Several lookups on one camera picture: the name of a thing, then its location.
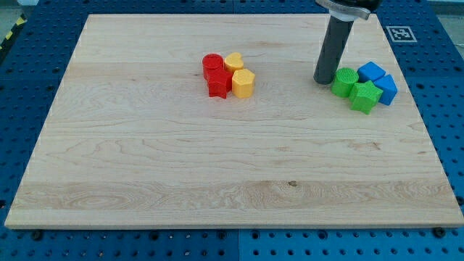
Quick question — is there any robot arm flange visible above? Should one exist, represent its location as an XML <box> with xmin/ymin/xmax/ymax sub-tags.
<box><xmin>315</xmin><ymin>0</ymin><xmax>383</xmax><ymax>22</ymax></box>

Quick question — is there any red star block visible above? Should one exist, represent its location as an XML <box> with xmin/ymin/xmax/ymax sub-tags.
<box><xmin>207</xmin><ymin>68</ymin><xmax>233</xmax><ymax>99</ymax></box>

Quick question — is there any yellow hexagon block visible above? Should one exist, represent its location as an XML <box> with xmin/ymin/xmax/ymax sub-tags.
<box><xmin>232</xmin><ymin>69</ymin><xmax>255</xmax><ymax>99</ymax></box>

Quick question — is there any yellow heart block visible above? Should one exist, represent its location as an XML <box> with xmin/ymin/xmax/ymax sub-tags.
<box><xmin>224</xmin><ymin>52</ymin><xmax>244</xmax><ymax>73</ymax></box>

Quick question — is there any red cylinder block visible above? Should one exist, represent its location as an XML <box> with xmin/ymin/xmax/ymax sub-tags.
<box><xmin>202</xmin><ymin>53</ymin><xmax>224</xmax><ymax>80</ymax></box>

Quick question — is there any wooden board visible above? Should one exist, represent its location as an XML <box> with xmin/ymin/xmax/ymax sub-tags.
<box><xmin>5</xmin><ymin>14</ymin><xmax>463</xmax><ymax>230</ymax></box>

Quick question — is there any green cylinder block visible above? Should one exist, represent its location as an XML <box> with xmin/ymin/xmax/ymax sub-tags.
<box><xmin>331</xmin><ymin>67</ymin><xmax>359</xmax><ymax>98</ymax></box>

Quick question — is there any green star block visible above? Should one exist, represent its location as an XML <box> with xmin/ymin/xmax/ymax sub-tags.
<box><xmin>349</xmin><ymin>80</ymin><xmax>383</xmax><ymax>115</ymax></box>

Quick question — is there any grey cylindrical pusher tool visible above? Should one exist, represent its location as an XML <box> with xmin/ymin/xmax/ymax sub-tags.
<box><xmin>313</xmin><ymin>16</ymin><xmax>354</xmax><ymax>85</ymax></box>

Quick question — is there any blue cube block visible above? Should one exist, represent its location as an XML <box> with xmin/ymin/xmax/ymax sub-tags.
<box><xmin>357</xmin><ymin>62</ymin><xmax>386</xmax><ymax>83</ymax></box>

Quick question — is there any blue pentagon block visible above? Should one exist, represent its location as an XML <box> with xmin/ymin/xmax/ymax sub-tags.
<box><xmin>373</xmin><ymin>75</ymin><xmax>398</xmax><ymax>106</ymax></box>

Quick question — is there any white fiducial marker tag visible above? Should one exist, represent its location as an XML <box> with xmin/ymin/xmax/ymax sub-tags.
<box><xmin>386</xmin><ymin>25</ymin><xmax>417</xmax><ymax>43</ymax></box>

